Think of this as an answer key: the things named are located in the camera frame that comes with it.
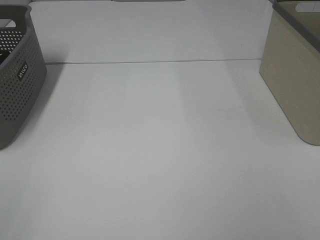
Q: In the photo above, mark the beige plastic basket grey rim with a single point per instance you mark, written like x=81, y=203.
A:
x=290, y=64

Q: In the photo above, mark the grey perforated plastic basket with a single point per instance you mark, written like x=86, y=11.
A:
x=22, y=70

